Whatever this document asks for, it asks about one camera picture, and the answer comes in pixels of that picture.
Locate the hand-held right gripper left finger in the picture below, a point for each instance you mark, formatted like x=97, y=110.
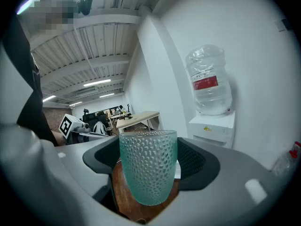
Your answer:
x=54, y=185

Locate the black head-worn camera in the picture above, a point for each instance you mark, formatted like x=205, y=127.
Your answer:
x=85, y=3

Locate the white water dispenser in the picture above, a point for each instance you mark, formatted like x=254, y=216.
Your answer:
x=211, y=131

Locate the textured teal glass cup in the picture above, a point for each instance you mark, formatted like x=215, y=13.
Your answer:
x=148, y=166

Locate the black office chair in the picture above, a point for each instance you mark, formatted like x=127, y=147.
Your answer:
x=94, y=118

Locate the long ceiling light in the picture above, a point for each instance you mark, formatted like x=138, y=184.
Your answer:
x=49, y=98
x=75, y=103
x=97, y=82
x=107, y=95

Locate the light wooden desk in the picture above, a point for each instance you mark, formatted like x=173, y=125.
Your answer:
x=138, y=119

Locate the wall-mounted switch box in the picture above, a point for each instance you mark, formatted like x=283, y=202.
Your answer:
x=283, y=24

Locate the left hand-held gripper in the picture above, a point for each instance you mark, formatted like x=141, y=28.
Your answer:
x=68, y=126

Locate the white mesh office chair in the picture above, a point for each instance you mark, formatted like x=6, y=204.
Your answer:
x=99, y=127

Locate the person's black top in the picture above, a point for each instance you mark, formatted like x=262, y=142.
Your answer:
x=28, y=79

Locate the person's left forearm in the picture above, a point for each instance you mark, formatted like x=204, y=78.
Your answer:
x=58, y=138

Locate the small clear plastic bottle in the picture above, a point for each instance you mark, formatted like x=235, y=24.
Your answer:
x=285, y=160

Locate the large clear water bottle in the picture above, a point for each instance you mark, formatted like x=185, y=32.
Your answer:
x=209, y=79

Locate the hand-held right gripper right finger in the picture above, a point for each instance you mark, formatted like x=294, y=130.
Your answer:
x=223, y=178

